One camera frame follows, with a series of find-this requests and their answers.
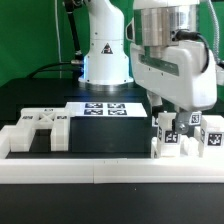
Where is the white marker sheet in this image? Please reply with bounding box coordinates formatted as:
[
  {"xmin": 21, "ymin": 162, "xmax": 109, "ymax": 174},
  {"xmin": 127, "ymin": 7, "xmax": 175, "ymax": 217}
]
[{"xmin": 66, "ymin": 102, "xmax": 147, "ymax": 117}]

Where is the white chair back part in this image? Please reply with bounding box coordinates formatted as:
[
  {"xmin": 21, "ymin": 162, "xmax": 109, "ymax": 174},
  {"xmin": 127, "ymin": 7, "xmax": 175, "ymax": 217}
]
[{"xmin": 8, "ymin": 107, "xmax": 73, "ymax": 153}]

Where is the white chair seat part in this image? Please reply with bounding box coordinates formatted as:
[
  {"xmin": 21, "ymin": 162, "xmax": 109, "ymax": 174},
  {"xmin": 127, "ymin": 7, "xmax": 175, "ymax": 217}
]
[{"xmin": 151, "ymin": 135, "xmax": 199, "ymax": 159}]

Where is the white tagged cube near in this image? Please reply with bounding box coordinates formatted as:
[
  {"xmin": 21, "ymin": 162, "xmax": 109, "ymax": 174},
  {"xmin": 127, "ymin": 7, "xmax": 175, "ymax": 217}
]
[{"xmin": 152, "ymin": 116, "xmax": 158, "ymax": 127}]

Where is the white hanging cable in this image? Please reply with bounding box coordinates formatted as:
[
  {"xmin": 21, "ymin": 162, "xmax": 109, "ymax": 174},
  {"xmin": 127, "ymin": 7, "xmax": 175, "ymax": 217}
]
[{"xmin": 54, "ymin": 0, "xmax": 63, "ymax": 79}]

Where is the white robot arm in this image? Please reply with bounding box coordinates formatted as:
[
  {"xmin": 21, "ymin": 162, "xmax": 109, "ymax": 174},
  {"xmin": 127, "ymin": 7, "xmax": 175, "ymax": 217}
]
[{"xmin": 63, "ymin": 0, "xmax": 224, "ymax": 133}]

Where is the black cable on table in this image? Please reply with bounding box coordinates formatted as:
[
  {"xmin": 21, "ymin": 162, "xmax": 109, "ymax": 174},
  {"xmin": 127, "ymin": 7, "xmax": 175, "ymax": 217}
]
[{"xmin": 26, "ymin": 61, "xmax": 84, "ymax": 80}]

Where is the white U-shaped fence frame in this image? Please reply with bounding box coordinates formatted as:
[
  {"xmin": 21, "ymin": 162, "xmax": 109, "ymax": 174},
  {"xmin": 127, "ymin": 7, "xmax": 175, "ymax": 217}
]
[{"xmin": 0, "ymin": 126, "xmax": 224, "ymax": 184}]

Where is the white tagged cube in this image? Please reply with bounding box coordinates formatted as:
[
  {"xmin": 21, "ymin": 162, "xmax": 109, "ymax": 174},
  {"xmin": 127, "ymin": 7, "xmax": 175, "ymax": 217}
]
[
  {"xmin": 189, "ymin": 111, "xmax": 202, "ymax": 125},
  {"xmin": 152, "ymin": 116, "xmax": 158, "ymax": 127}
]

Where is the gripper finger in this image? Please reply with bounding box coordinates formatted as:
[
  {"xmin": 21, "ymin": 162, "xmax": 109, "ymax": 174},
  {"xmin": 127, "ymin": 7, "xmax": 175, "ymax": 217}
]
[
  {"xmin": 147, "ymin": 91, "xmax": 164, "ymax": 117},
  {"xmin": 172, "ymin": 111, "xmax": 191, "ymax": 134}
]

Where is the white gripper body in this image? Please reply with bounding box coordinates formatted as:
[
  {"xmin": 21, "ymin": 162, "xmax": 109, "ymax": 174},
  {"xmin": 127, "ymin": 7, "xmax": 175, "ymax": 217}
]
[{"xmin": 126, "ymin": 21, "xmax": 217, "ymax": 111}]

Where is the white tagged cube far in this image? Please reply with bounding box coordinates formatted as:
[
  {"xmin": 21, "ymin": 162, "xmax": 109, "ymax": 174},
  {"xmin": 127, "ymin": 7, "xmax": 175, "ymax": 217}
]
[{"xmin": 189, "ymin": 111, "xmax": 202, "ymax": 125}]

